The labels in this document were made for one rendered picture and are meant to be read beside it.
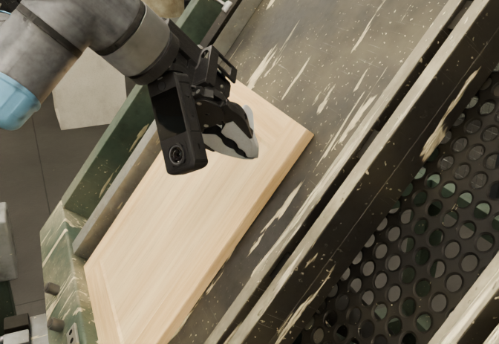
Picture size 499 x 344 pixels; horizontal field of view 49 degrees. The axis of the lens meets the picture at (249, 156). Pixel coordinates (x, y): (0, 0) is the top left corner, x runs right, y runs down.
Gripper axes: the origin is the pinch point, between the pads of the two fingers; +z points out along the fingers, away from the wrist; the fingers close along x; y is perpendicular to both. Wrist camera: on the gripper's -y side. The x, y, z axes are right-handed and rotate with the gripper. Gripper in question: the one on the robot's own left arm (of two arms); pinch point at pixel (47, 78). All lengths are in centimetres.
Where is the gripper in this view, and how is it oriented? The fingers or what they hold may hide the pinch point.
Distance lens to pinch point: 115.4
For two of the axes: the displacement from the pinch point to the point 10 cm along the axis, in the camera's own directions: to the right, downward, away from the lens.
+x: -3.7, -3.7, 8.5
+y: 8.2, -5.6, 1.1
